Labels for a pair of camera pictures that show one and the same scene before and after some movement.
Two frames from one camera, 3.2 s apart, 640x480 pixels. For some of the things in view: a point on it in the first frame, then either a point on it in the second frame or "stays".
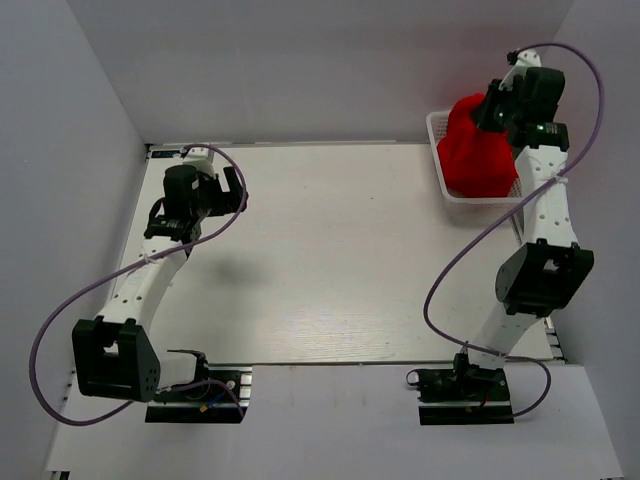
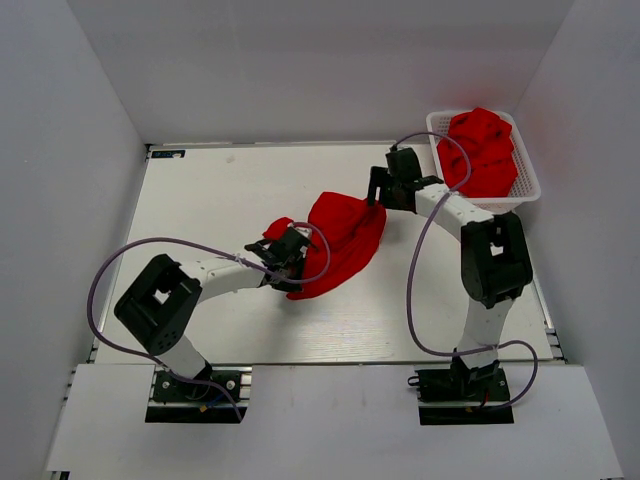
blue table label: x=164 y=153 stays
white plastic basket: x=437 y=123 stays
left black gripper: x=220 y=195 to x=279 y=255
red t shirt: x=476 y=160 to x=343 y=229
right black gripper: x=489 y=107 to x=388 y=187
